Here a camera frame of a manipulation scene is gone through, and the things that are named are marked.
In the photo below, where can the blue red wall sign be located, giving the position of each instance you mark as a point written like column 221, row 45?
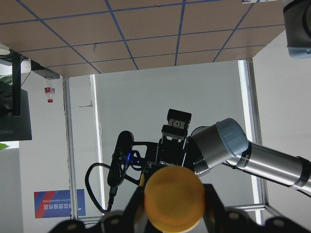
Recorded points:
column 50, row 204

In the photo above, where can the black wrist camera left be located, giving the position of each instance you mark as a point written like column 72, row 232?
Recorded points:
column 119, row 162

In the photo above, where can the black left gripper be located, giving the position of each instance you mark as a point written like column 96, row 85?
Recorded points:
column 171, row 149

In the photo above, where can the plastic bottle red label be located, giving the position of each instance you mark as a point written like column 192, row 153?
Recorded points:
column 49, row 90

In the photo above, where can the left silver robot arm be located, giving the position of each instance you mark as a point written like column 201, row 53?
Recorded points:
column 225, row 142

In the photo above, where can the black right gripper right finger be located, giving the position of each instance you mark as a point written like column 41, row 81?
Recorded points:
column 219, row 219

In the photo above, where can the yellow push button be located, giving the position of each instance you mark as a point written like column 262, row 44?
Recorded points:
column 174, row 198

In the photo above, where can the black computer monitor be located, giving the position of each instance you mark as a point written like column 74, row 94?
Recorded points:
column 14, row 128

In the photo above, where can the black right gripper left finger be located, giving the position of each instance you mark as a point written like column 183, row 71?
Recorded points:
column 113, row 222

